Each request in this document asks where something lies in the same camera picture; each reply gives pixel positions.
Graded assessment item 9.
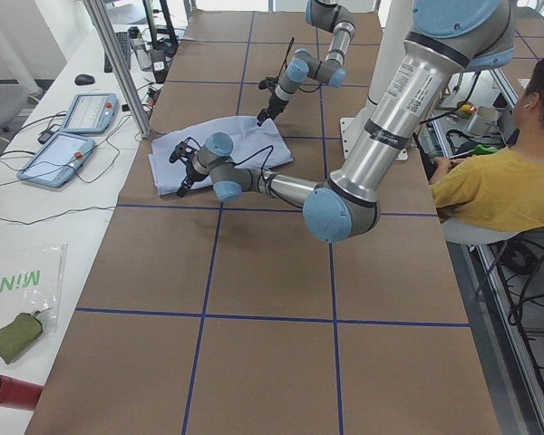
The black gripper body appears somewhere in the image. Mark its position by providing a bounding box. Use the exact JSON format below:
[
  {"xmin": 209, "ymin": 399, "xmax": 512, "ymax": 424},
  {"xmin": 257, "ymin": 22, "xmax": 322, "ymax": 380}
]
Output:
[
  {"xmin": 183, "ymin": 158, "xmax": 207, "ymax": 184},
  {"xmin": 266, "ymin": 97, "xmax": 287, "ymax": 119}
]

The light blue striped shirt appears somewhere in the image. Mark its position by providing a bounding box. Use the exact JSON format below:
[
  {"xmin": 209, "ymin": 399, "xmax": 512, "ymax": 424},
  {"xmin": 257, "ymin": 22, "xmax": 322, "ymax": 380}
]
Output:
[{"xmin": 149, "ymin": 116, "xmax": 293, "ymax": 195}]

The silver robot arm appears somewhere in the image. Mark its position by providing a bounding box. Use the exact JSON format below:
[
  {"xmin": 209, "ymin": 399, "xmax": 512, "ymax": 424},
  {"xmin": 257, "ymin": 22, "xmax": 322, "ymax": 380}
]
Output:
[
  {"xmin": 257, "ymin": 0, "xmax": 355, "ymax": 126},
  {"xmin": 170, "ymin": 1, "xmax": 516, "ymax": 243}
]

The upper teach pendant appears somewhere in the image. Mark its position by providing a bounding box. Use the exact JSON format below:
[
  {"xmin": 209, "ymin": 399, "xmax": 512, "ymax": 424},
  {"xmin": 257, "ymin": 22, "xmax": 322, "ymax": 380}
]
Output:
[{"xmin": 61, "ymin": 93, "xmax": 118, "ymax": 134}]

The teach pendant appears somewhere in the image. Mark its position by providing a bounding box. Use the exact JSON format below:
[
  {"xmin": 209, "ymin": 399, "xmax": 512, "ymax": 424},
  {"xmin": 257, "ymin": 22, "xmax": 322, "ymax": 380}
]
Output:
[
  {"xmin": 16, "ymin": 132, "xmax": 95, "ymax": 188},
  {"xmin": 61, "ymin": 93, "xmax": 118, "ymax": 134}
]

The lower teach pendant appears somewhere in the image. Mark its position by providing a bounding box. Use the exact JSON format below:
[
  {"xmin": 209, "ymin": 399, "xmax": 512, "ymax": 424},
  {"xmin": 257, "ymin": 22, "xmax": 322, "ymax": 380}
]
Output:
[{"xmin": 16, "ymin": 132, "xmax": 95, "ymax": 188}]

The black computer mouse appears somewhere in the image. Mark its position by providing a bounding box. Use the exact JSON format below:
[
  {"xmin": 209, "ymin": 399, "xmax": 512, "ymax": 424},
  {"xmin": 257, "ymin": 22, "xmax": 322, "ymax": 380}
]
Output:
[{"xmin": 74, "ymin": 73, "xmax": 95, "ymax": 86}]

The black keyboard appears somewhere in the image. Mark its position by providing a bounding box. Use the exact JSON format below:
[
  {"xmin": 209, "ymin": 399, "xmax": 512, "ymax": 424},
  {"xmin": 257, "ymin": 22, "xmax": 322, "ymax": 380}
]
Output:
[{"xmin": 103, "ymin": 30, "xmax": 132, "ymax": 73}]

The clear plastic MiNi bag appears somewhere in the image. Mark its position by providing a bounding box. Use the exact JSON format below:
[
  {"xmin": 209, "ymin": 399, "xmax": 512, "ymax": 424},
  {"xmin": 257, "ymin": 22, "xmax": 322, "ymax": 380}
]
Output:
[{"xmin": 0, "ymin": 242, "xmax": 67, "ymax": 334}]

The folded green cloth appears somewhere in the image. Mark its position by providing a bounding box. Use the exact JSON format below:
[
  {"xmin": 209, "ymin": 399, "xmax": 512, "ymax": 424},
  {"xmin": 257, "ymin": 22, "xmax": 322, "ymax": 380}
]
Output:
[{"xmin": 0, "ymin": 312, "xmax": 44, "ymax": 364}]

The person in yellow shirt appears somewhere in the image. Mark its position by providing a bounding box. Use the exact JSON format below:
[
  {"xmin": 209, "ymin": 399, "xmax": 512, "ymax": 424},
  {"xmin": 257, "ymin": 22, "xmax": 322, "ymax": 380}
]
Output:
[{"xmin": 430, "ymin": 58, "xmax": 544, "ymax": 233}]

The red cylinder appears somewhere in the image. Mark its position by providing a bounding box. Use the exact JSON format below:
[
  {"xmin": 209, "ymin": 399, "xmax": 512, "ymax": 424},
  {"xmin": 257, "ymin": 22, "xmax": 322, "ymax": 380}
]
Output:
[{"xmin": 0, "ymin": 374, "xmax": 43, "ymax": 411}]

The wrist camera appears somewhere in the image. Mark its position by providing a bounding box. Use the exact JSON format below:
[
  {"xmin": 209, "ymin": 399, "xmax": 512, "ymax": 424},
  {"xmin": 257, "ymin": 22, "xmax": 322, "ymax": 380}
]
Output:
[
  {"xmin": 169, "ymin": 137, "xmax": 199, "ymax": 164},
  {"xmin": 258, "ymin": 77, "xmax": 278, "ymax": 92}
]

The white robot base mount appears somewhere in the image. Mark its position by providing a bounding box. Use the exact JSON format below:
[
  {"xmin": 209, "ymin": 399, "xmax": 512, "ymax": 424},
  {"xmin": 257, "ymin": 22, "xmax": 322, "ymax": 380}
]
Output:
[{"xmin": 340, "ymin": 0, "xmax": 413, "ymax": 159}]

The grey aluminium post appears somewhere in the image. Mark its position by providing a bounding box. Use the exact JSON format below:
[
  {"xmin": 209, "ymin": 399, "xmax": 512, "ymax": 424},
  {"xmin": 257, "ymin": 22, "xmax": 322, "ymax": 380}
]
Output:
[{"xmin": 83, "ymin": 0, "xmax": 151, "ymax": 139}]

